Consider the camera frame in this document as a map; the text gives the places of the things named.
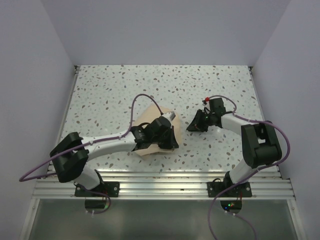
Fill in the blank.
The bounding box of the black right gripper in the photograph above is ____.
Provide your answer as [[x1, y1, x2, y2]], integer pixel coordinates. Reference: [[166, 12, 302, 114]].
[[186, 109, 215, 133]]

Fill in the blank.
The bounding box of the beige cloth mat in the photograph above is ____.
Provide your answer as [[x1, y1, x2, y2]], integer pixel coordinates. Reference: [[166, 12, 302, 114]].
[[133, 105, 182, 160]]

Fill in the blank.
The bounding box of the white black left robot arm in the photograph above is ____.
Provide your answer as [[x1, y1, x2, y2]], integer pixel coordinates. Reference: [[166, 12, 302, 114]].
[[50, 115, 179, 197]]

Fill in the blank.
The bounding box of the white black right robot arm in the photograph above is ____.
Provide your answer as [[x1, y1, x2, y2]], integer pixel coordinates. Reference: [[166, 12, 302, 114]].
[[186, 96, 282, 197]]

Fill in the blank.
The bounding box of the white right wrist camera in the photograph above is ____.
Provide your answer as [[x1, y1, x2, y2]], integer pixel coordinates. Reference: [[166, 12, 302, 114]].
[[202, 97, 211, 114]]

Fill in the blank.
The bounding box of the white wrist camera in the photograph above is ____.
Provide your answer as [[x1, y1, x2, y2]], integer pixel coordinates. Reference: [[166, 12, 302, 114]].
[[202, 97, 211, 114], [162, 111, 176, 123]]

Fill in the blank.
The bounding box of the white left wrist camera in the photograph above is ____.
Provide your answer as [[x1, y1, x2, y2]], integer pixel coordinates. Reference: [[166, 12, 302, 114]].
[[162, 111, 176, 123]]

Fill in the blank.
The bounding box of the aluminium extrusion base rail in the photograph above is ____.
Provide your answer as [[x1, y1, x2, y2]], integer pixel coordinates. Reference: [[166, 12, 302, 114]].
[[31, 65, 298, 201]]

